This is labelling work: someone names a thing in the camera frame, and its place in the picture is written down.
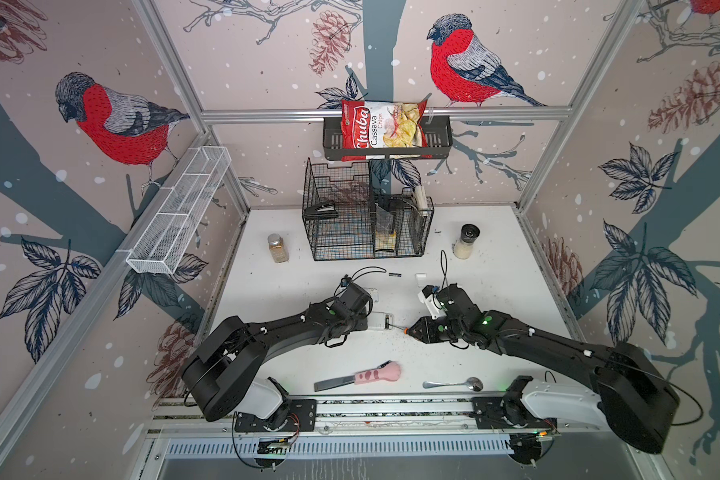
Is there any pink handled knife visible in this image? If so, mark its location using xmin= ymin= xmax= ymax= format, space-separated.
xmin=313 ymin=361 xmax=402 ymax=393

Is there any orange black screwdriver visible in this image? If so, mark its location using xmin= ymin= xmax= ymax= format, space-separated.
xmin=387 ymin=324 xmax=409 ymax=335

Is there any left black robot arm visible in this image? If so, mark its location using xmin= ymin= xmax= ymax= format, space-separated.
xmin=180 ymin=277 xmax=373 ymax=422

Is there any metal spoon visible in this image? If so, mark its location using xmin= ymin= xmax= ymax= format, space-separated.
xmin=422 ymin=377 xmax=484 ymax=392

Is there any black wall shelf basket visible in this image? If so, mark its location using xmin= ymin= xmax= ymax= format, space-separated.
xmin=323 ymin=116 xmax=453 ymax=161

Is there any black lid shaker jar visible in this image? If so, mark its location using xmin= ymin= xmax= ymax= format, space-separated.
xmin=453 ymin=224 xmax=480 ymax=260

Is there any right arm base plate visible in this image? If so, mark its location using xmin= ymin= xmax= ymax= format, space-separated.
xmin=470 ymin=397 xmax=557 ymax=430

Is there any white remote control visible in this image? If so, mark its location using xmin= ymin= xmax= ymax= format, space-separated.
xmin=366 ymin=288 xmax=379 ymax=302
xmin=366 ymin=312 xmax=394 ymax=331

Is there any black stapler in basket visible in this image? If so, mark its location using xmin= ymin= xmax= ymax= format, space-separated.
xmin=303 ymin=202 xmax=339 ymax=221

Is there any red cassava chips bag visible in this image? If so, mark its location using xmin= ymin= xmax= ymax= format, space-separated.
xmin=340 ymin=100 xmax=427 ymax=150

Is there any black wire basket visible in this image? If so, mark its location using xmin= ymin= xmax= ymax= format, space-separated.
xmin=302 ymin=159 xmax=435 ymax=261

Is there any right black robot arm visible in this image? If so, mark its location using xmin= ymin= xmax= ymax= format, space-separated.
xmin=404 ymin=284 xmax=680 ymax=454

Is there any white wire wall shelf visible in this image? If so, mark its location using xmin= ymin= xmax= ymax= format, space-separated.
xmin=126 ymin=146 xmax=231 ymax=275

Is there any brown spice jar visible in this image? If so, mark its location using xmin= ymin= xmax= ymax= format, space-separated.
xmin=267 ymin=233 xmax=289 ymax=263

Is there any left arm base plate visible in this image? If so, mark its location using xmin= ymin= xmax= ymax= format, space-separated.
xmin=234 ymin=399 xmax=317 ymax=434

